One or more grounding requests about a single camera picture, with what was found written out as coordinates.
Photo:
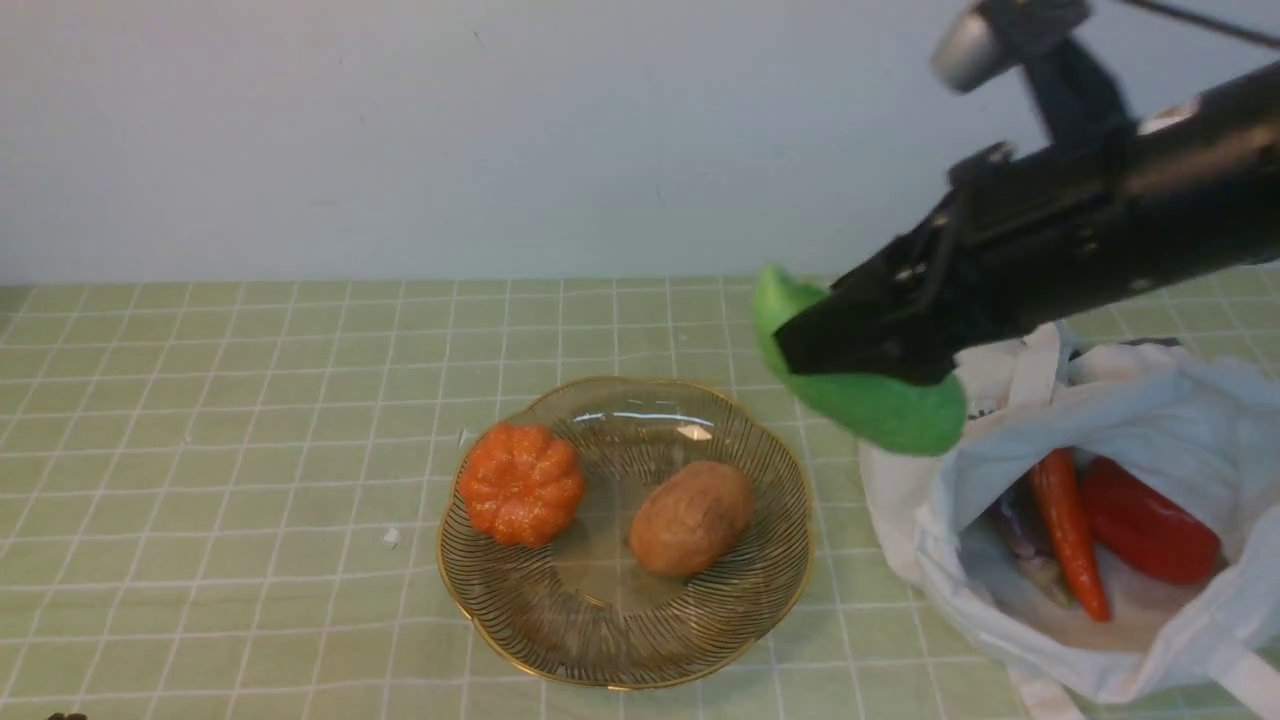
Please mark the green checkered tablecloth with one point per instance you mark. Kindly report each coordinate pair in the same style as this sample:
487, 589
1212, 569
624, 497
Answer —
220, 502

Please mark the brown potato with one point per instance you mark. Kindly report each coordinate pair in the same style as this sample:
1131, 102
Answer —
692, 519

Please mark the white cloth tote bag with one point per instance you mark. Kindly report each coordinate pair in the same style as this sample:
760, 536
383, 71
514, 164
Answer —
1202, 434

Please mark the small orange pumpkin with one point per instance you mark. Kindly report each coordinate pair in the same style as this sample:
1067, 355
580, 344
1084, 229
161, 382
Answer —
521, 485

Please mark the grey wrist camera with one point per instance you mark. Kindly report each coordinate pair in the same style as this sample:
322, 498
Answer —
1078, 102

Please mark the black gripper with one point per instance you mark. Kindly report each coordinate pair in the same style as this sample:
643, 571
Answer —
1012, 245

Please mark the glass plate with gold rim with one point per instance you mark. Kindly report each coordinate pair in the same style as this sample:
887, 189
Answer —
579, 609

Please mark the dark purple eggplant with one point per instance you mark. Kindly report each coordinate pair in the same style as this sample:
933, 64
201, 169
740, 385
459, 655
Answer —
1018, 522

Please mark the red bell pepper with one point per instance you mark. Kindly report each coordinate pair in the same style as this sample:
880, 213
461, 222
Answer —
1146, 530

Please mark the green cucumber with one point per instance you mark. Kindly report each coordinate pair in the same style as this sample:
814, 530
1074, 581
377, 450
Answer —
893, 415

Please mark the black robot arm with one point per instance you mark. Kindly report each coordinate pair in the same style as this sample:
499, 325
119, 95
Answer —
1234, 187

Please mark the orange carrot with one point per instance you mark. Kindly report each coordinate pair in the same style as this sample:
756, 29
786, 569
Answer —
1053, 482

